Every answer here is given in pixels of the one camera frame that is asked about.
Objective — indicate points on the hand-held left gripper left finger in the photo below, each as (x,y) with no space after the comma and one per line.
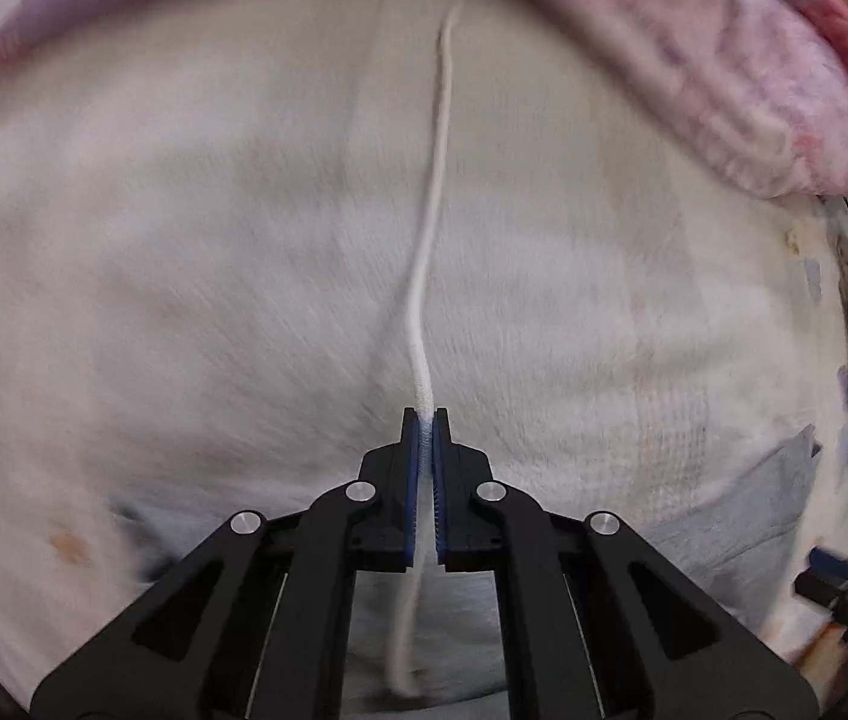
(414,480)

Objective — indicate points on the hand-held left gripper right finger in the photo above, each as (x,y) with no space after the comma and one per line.
(439,495)

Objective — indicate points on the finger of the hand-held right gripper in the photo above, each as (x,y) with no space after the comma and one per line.
(821,589)
(832,561)

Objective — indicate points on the grey zip hoodie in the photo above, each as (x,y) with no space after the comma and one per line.
(694,540)

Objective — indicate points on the purple floral quilt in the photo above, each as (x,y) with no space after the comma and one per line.
(694,52)

